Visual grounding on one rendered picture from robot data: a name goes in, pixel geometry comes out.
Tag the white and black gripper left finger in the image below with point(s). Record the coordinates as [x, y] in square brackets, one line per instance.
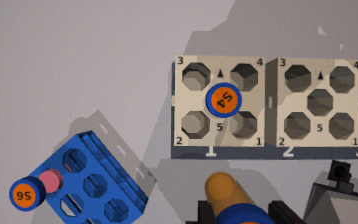
[205, 214]

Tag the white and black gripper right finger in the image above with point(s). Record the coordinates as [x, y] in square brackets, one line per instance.
[282, 214]

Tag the blue tube rack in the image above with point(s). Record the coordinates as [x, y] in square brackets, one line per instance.
[83, 160]

